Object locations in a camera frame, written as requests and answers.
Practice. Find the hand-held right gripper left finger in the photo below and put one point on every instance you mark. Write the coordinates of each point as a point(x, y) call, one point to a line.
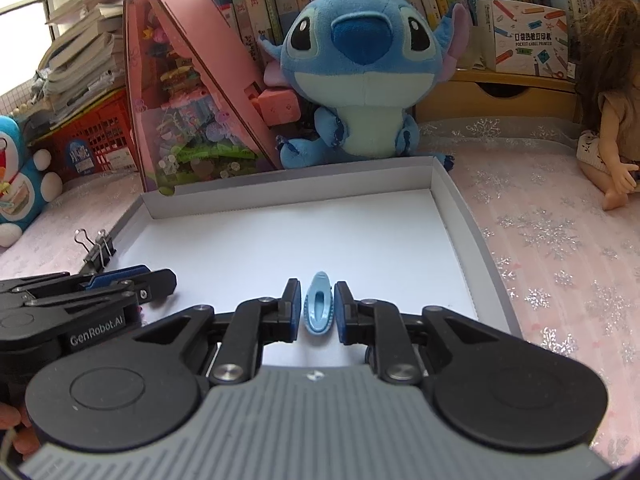
point(296, 310)

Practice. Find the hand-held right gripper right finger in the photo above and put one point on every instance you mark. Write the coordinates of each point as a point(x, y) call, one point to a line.
point(342, 315)

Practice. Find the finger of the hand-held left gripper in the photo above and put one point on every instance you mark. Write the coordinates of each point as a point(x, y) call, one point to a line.
point(155, 285)
point(120, 275)

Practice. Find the light blue plastic clip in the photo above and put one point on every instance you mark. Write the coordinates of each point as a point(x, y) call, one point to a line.
point(317, 310)

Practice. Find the white cardboard box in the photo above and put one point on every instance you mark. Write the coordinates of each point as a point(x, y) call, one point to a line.
point(300, 235)

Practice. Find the person's left hand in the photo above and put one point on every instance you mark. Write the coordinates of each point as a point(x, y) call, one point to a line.
point(12, 417)

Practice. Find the black binder clip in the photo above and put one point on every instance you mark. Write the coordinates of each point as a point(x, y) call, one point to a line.
point(100, 257)

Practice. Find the blue robot cat plush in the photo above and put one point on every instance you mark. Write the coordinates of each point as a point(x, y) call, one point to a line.
point(20, 195)

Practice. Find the red plastic basket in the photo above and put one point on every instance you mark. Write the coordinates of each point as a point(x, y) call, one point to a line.
point(100, 130)

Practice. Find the stack of books and papers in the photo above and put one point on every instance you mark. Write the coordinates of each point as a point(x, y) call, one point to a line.
point(85, 50)

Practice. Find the blue alien plush toy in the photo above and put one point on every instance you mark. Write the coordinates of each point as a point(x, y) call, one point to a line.
point(360, 85)

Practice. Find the pink triangular toy house box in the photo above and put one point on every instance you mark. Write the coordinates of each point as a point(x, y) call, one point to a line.
point(200, 50)

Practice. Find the wooden drawer shelf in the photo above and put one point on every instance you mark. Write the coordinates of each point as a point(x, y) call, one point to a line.
point(450, 100)

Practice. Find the white printed carton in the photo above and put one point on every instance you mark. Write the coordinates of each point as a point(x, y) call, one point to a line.
point(525, 35)

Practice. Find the long-haired doll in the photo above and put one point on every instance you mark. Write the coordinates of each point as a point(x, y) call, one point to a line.
point(615, 120)

